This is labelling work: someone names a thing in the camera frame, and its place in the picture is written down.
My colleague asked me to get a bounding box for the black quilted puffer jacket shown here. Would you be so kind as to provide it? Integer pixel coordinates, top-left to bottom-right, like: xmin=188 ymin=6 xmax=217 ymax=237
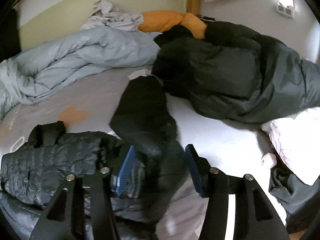
xmin=0 ymin=74 xmax=188 ymax=240

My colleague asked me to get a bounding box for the dark grey garment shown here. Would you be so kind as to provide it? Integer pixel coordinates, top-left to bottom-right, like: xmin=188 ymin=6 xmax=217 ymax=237
xmin=268 ymin=156 xmax=319 ymax=234

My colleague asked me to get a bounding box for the small pink device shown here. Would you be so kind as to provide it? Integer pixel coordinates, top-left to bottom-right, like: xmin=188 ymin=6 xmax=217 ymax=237
xmin=261 ymin=153 xmax=277 ymax=169

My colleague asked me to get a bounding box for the white floral pillow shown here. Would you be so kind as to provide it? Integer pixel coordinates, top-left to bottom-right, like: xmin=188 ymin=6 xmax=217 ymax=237
xmin=261 ymin=107 xmax=319 ymax=186

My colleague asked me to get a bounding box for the dark green down coat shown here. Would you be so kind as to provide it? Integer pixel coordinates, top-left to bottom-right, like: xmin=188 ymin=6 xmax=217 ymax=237
xmin=152 ymin=21 xmax=319 ymax=124

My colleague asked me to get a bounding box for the light grey-blue duvet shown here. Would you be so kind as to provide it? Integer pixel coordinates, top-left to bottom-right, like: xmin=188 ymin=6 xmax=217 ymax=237
xmin=1 ymin=27 xmax=160 ymax=118

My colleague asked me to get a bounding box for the crumpled grey cloth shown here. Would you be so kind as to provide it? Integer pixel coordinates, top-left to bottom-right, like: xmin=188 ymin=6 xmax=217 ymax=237
xmin=80 ymin=0 xmax=144 ymax=31

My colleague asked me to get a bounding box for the orange pillow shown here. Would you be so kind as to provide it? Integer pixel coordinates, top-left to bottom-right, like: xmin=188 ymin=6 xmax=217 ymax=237
xmin=138 ymin=10 xmax=207 ymax=39

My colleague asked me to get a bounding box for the wall night light socket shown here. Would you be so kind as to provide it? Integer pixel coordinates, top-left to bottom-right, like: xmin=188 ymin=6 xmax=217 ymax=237
xmin=276 ymin=0 xmax=295 ymax=18

